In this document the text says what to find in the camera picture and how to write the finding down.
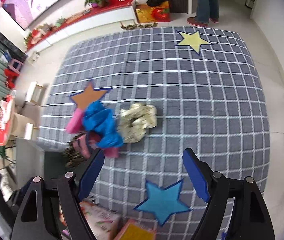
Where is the blue white box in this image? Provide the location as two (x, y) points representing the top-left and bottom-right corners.
(0, 51), (12, 63)

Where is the blue cloth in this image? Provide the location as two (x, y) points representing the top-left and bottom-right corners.
(82, 101), (123, 150)

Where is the cartoon printed carton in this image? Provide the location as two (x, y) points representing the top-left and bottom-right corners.
(79, 197), (122, 240)

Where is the medium wooden stool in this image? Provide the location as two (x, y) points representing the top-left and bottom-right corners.
(25, 81), (47, 105)

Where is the cream polka dot scrunchie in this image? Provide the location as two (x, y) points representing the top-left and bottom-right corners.
(117, 104), (157, 143)

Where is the red plastic stool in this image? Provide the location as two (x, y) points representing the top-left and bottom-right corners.
(4, 67), (20, 88)

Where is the pink foam sponge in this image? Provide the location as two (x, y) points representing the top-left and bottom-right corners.
(104, 147), (119, 158)
(65, 107), (86, 134)

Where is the black bag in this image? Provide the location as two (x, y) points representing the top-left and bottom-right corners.
(147, 0), (169, 7)

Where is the grey checked mat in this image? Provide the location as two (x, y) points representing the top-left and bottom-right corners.
(37, 26), (270, 240)

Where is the purple plastic stool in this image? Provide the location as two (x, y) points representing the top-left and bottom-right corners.
(9, 58), (25, 72)

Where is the round red table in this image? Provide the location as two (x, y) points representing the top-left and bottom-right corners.
(0, 94), (36, 147)

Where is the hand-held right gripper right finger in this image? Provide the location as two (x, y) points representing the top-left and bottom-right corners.
(182, 147), (275, 240)

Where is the white storage box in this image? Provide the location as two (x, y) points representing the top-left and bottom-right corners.
(14, 139), (82, 188)

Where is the white cabinet red top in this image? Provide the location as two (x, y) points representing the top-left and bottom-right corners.
(25, 0), (137, 53)

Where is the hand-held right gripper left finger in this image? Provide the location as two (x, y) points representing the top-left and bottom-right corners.
(11, 148), (105, 240)

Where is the yellow red gift box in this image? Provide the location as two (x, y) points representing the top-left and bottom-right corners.
(135, 1), (170, 23)

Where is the leopard print scrunchie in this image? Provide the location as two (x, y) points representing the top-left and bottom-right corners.
(63, 134), (87, 168)

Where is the yellow orange box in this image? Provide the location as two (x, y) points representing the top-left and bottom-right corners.
(113, 219), (157, 240)

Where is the small wooden stool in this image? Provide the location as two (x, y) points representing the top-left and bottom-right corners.
(30, 51), (41, 65)

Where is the large wooden stool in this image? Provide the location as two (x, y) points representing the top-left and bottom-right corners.
(23, 122), (41, 140)

